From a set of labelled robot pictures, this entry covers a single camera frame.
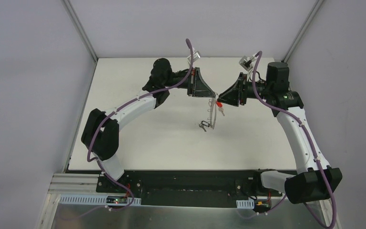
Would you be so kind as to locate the key with red tag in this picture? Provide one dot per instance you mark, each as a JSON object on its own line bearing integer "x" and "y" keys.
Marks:
{"x": 220, "y": 108}

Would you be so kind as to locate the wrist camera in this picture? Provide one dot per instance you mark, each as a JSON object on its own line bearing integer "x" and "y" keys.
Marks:
{"x": 196, "y": 56}
{"x": 247, "y": 62}

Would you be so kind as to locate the controller board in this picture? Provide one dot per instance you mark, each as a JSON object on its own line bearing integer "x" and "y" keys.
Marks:
{"x": 114, "y": 200}
{"x": 262, "y": 206}

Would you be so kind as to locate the left controller board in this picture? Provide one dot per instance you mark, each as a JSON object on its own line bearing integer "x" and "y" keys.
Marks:
{"x": 114, "y": 200}

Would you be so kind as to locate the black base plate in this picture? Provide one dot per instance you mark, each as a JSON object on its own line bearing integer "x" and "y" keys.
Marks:
{"x": 188, "y": 188}

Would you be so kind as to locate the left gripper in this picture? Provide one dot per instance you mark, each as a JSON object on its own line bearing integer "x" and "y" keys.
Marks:
{"x": 191, "y": 82}

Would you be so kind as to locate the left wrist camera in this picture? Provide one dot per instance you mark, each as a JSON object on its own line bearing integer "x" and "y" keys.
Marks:
{"x": 196, "y": 56}

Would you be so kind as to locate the right controller board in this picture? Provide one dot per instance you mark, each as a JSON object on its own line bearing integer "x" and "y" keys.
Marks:
{"x": 262, "y": 206}

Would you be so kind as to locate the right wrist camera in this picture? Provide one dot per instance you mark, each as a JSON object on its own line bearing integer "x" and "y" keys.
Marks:
{"x": 247, "y": 62}

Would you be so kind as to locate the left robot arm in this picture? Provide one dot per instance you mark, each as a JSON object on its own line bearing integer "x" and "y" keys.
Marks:
{"x": 101, "y": 131}

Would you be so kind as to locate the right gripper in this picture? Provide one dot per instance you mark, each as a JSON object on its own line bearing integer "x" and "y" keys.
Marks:
{"x": 242, "y": 89}

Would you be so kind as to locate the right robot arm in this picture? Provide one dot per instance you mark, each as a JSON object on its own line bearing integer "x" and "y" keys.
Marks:
{"x": 315, "y": 179}

